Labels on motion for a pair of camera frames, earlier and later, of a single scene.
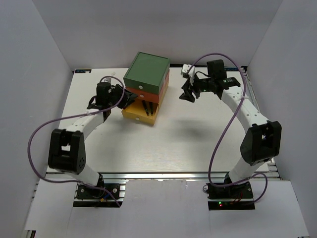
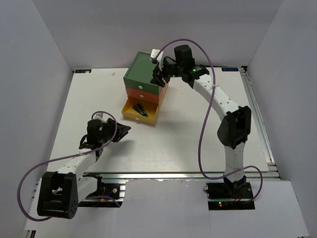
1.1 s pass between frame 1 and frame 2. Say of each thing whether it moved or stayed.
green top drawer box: stayed
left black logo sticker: stayed
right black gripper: moved
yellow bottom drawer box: stayed
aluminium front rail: stayed
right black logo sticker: stayed
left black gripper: moved
